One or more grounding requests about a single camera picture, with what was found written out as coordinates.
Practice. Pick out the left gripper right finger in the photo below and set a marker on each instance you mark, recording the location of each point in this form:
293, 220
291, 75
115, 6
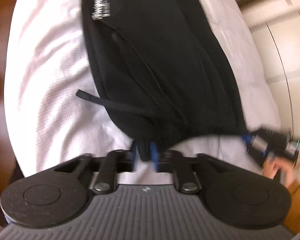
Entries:
173, 162

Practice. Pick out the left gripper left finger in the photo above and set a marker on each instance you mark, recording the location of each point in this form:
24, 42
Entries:
116, 162

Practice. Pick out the black garment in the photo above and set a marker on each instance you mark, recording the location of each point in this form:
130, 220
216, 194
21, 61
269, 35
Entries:
160, 72

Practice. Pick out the person's right hand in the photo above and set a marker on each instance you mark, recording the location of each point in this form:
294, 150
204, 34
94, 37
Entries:
273, 165

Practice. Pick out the white bed duvet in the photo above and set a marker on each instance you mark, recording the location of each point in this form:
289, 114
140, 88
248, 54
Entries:
47, 64

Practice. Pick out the white wardrobe cabinet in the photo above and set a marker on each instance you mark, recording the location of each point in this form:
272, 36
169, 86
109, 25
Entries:
275, 27

